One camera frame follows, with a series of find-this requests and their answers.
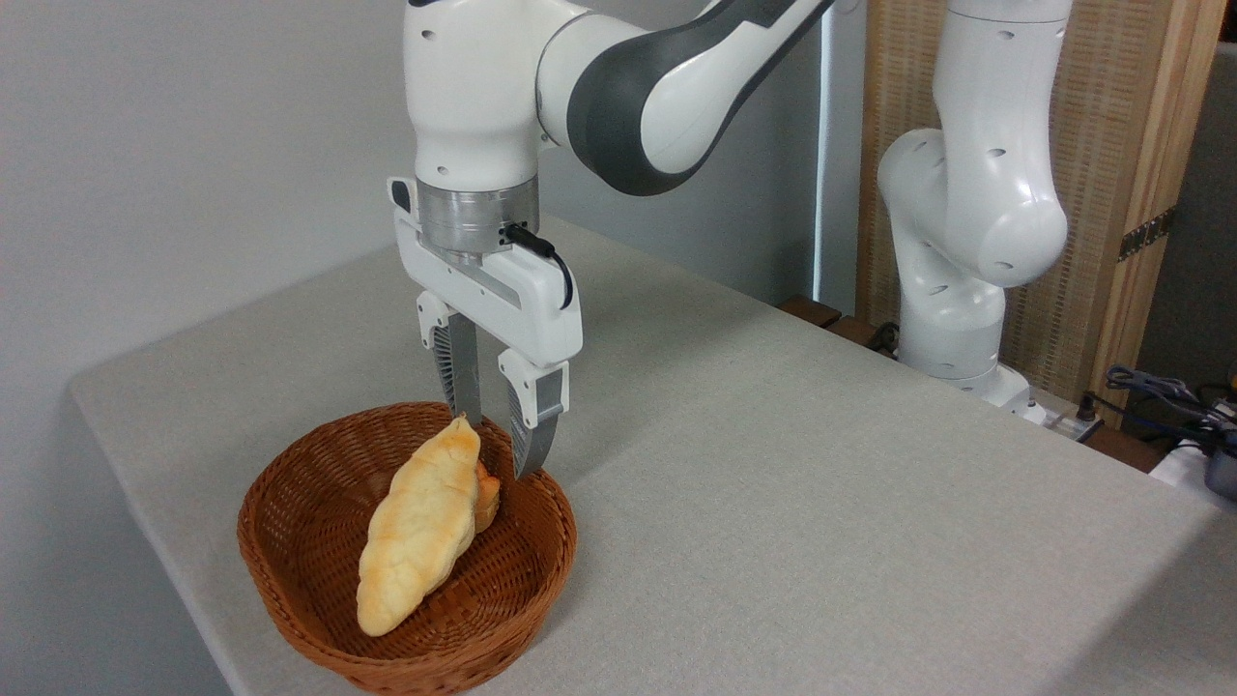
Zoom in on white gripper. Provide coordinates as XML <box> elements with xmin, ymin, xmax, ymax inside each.
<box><xmin>388</xmin><ymin>177</ymin><xmax>585</xmax><ymax>480</ymax></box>

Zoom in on long pale bread loaf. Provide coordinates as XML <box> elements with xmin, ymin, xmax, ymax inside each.
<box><xmin>356</xmin><ymin>414</ymin><xmax>482</xmax><ymax>637</ymax></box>

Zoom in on small round golden bread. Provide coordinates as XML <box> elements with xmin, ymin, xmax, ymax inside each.
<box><xmin>473</xmin><ymin>461</ymin><xmax>503</xmax><ymax>534</ymax></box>

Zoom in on brown wicker basket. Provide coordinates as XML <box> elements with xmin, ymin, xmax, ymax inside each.
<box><xmin>237</xmin><ymin>401</ymin><xmax>578</xmax><ymax>696</ymax></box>

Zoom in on dark wooden base board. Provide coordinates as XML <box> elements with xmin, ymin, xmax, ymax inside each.
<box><xmin>776</xmin><ymin>294</ymin><xmax>902</xmax><ymax>361</ymax></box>

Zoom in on wooden woven folding screen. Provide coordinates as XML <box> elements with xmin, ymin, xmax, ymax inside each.
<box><xmin>855</xmin><ymin>0</ymin><xmax>1228</xmax><ymax>426</ymax></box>

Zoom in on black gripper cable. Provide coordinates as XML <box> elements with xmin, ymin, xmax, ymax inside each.
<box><xmin>503</xmin><ymin>224</ymin><xmax>575</xmax><ymax>312</ymax></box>

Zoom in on black and blue cable bundle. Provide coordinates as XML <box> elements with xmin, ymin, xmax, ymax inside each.
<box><xmin>1105</xmin><ymin>364</ymin><xmax>1237</xmax><ymax>455</ymax></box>

